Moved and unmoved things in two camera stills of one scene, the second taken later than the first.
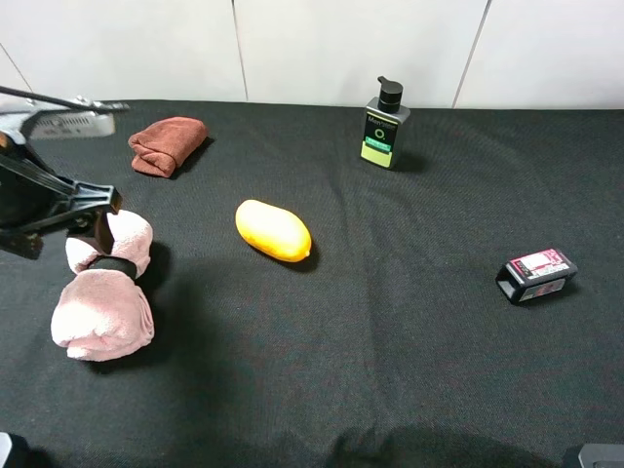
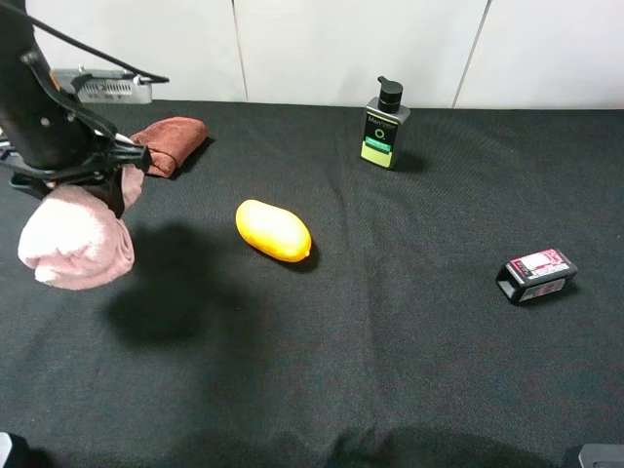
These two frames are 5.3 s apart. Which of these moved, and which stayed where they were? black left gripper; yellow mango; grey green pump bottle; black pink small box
Moved: black left gripper
Stayed: grey green pump bottle; yellow mango; black pink small box
